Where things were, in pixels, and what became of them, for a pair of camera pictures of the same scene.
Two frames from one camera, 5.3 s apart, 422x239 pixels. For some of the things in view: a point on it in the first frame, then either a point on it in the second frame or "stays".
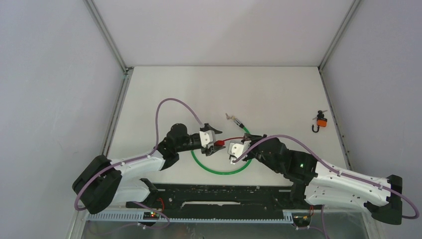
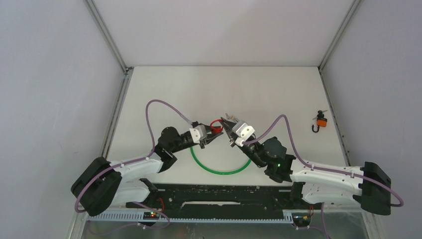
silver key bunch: x=228 y=117 stays
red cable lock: x=221 y=142 → x=216 y=130
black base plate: x=221 y=198 stays
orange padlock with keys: x=321 y=121 stays
